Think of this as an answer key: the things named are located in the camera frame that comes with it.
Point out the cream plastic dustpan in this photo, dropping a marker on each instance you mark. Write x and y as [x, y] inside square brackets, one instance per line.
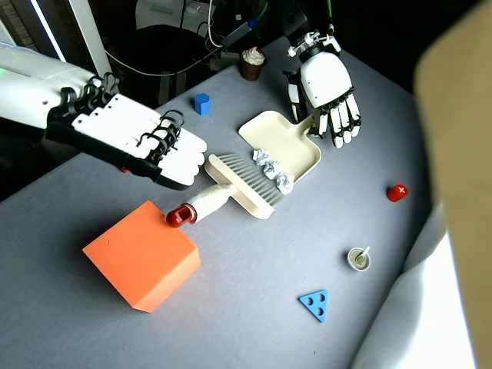
[280, 134]

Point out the toy cupcake with white frosting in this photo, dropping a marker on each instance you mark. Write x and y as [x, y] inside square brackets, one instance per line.
[253, 63]

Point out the crumpled white paper ball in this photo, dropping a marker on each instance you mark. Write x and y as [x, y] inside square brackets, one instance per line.
[261, 157]
[271, 170]
[285, 183]

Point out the grey connector box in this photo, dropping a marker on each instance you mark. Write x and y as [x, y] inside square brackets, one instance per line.
[236, 34]

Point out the small grey box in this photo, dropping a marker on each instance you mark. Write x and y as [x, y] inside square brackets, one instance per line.
[223, 61]

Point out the blue hexagonal block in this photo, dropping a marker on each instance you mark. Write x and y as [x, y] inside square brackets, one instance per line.
[202, 104]

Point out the red cylinder with white cross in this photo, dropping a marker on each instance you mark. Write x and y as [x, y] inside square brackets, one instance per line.
[396, 193]

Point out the tan blurred panel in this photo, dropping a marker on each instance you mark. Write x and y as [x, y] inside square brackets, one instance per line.
[461, 153]

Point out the white power strip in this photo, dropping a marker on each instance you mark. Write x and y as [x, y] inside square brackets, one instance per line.
[165, 11]

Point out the small white spoon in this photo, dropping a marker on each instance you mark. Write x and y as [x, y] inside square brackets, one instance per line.
[364, 253]

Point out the small toy cup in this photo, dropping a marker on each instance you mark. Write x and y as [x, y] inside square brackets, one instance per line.
[353, 263]

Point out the blue triangle block with holes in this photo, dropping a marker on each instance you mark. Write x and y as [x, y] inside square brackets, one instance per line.
[321, 311]

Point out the white cloth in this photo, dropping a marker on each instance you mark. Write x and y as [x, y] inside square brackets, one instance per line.
[423, 307]

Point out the large orange block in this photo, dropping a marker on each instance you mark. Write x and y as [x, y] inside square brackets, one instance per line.
[142, 257]

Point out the white light strip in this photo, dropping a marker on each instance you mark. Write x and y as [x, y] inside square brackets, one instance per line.
[48, 27]

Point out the white cabinet panel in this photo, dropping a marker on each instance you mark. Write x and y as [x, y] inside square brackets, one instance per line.
[7, 36]

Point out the white frame post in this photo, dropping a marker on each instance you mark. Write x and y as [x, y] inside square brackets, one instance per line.
[90, 34]

